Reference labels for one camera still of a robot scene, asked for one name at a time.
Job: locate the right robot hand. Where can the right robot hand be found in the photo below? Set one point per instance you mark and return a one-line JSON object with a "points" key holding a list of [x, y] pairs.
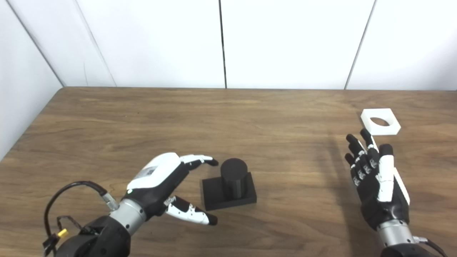
{"points": [[385, 178]]}

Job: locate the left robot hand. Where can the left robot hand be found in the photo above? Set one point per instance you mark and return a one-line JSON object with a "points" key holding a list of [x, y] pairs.
{"points": [[157, 175]]}

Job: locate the white square piece with hole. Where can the white square piece with hole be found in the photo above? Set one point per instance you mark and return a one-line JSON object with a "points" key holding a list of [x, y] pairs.
{"points": [[383, 130]]}

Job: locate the black peg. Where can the black peg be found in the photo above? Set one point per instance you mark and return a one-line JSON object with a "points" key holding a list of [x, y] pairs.
{"points": [[234, 178]]}

